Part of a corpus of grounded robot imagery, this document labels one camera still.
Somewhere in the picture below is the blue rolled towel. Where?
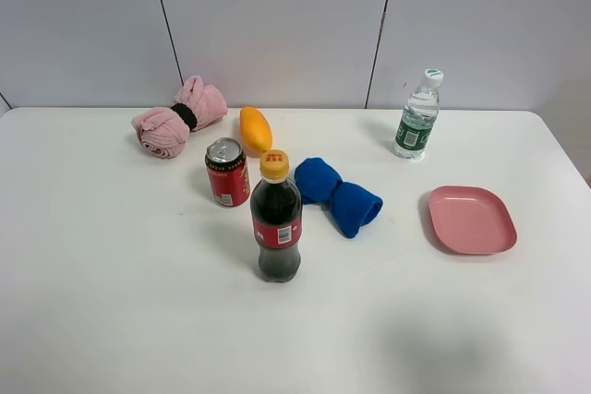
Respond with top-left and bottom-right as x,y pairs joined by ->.
294,158 -> 383,239

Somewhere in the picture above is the cola bottle yellow cap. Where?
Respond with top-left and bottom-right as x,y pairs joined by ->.
250,149 -> 303,283

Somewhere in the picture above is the red soda can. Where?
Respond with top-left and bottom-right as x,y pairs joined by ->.
205,137 -> 250,208

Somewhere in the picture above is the black hair tie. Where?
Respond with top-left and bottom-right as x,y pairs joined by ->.
171,102 -> 199,132

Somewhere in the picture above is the water bottle green label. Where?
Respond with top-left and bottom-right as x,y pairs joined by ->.
394,68 -> 443,160

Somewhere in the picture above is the yellow mango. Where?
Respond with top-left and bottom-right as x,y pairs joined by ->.
239,107 -> 272,155

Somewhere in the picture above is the pink square plate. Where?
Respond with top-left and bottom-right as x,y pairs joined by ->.
428,185 -> 517,256

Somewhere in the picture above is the pink rolled towel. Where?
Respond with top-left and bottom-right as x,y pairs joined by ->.
131,76 -> 228,159

